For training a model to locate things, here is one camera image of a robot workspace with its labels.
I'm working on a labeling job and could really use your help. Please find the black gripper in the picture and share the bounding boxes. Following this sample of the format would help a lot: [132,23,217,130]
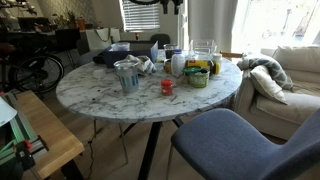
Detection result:
[159,0,184,15]

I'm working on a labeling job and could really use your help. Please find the clear cup with coffee beans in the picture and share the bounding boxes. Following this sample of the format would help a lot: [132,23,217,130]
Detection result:
[163,44,178,59]

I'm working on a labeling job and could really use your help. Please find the dark blue cardboard box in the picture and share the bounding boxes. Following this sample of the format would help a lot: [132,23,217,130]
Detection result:
[102,41,158,68]

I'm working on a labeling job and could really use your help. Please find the white plastic tub in box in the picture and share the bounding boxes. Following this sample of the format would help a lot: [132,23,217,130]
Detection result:
[111,42,130,51]

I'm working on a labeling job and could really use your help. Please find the dark grey chair left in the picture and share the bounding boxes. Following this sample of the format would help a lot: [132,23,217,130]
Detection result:
[150,33,170,49]

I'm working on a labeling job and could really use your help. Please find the clear acrylic organizer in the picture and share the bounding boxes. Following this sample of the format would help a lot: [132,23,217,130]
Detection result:
[190,39,217,61]

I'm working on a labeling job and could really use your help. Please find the white plastic bottle blue cap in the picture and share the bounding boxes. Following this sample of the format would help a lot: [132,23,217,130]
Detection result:
[171,49,185,77]

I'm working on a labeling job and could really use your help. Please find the striped cloth towel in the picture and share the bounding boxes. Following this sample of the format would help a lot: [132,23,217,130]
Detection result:
[126,55,157,76]

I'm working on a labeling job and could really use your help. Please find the yellow mustard bottle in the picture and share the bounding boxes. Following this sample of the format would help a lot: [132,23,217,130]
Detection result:
[185,60,221,74]

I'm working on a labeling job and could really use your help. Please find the green lid container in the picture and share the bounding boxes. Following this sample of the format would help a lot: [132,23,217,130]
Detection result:
[182,66,210,88]

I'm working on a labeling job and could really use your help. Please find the small red lid jar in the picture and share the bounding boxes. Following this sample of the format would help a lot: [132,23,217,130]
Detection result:
[161,79,173,96]

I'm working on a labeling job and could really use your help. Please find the white tote bag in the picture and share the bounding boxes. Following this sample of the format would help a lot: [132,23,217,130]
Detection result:
[86,28,120,51]

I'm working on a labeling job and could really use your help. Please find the patterned grey pillow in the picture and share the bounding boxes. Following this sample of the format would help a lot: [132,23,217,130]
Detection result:
[237,56,293,90]

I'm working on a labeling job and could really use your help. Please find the beige cushion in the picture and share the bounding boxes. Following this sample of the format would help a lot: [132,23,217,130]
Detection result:
[250,65,287,104]

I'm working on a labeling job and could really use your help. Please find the round marble table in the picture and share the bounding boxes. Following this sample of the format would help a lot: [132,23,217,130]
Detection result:
[55,49,243,180]

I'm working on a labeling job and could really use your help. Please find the beige sofa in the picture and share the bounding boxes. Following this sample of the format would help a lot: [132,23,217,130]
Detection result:
[235,45,320,139]

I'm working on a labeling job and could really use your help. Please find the blue chair front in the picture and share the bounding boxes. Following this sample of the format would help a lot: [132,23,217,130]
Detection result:
[171,108,320,180]

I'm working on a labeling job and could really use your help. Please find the bicycle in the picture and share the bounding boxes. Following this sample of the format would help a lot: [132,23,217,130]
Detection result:
[1,43,64,94]

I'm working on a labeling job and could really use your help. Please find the wooden bench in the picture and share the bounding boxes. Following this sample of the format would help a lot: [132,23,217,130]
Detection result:
[16,91,84,180]

